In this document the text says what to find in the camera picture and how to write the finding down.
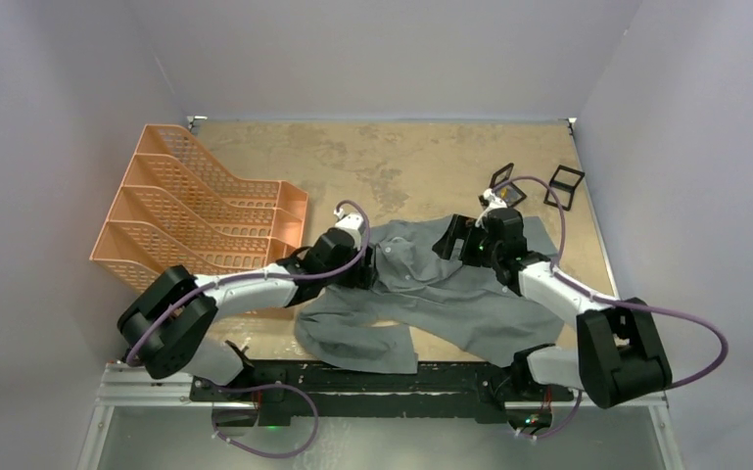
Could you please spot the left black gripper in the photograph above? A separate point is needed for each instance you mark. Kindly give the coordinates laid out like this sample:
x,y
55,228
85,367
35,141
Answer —
x,y
362,276

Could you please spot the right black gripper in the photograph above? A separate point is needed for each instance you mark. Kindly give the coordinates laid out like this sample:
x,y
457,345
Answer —
x,y
460,227

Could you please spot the grey button-up shirt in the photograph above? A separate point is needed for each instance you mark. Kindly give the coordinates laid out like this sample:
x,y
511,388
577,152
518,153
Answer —
x,y
368,330

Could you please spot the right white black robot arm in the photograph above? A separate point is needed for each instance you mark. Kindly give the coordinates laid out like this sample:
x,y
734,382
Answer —
x,y
619,355

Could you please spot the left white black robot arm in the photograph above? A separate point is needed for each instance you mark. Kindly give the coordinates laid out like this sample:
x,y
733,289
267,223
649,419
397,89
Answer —
x,y
167,326

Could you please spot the orange plastic file organizer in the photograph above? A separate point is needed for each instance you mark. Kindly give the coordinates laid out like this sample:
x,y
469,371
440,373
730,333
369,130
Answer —
x,y
177,204

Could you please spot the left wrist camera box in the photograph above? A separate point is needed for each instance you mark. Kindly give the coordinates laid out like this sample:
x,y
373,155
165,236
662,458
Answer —
x,y
352,223

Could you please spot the left black display frame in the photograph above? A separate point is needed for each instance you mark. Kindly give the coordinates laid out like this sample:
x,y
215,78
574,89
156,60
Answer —
x,y
501,182

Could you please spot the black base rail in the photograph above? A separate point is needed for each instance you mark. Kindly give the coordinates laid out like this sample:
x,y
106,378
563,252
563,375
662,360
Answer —
x,y
283,389

